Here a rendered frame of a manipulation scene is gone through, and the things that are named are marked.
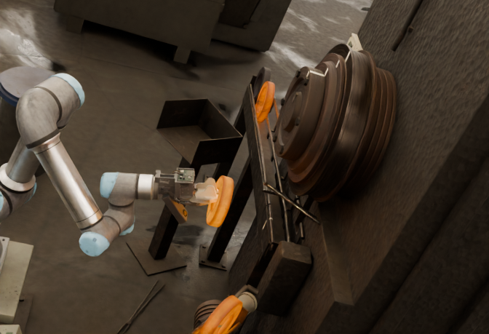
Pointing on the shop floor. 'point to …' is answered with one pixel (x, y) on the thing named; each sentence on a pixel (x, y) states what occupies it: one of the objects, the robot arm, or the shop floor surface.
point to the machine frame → (406, 181)
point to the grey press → (257, 5)
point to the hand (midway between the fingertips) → (221, 196)
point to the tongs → (139, 308)
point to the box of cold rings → (148, 2)
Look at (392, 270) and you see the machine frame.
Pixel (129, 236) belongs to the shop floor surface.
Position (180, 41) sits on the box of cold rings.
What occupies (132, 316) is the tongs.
